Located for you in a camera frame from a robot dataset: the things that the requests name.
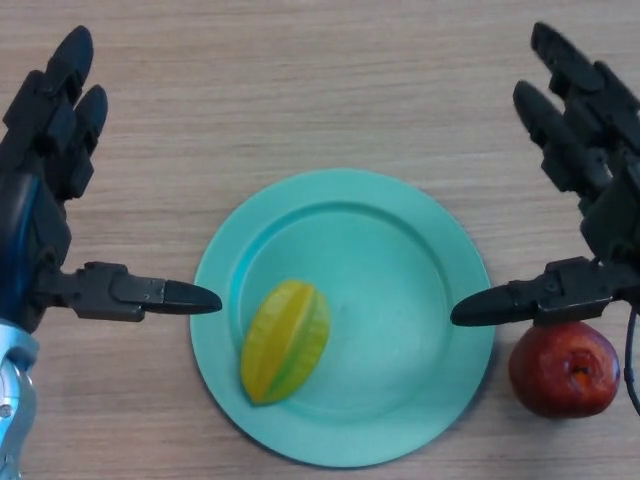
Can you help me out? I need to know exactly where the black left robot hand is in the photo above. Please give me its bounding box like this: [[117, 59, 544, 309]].
[[0, 24, 224, 335]]

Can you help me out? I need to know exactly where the green round plate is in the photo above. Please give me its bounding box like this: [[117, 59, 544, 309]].
[[189, 168, 494, 470]]

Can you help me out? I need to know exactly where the yellow starfruit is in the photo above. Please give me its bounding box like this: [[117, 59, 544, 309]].
[[240, 279, 332, 407]]

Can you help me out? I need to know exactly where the red apple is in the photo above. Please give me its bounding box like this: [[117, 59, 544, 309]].
[[508, 321, 622, 419]]

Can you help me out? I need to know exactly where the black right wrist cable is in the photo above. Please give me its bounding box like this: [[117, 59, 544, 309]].
[[623, 299, 640, 417]]

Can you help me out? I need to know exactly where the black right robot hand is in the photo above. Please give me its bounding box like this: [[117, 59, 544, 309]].
[[449, 21, 640, 329]]

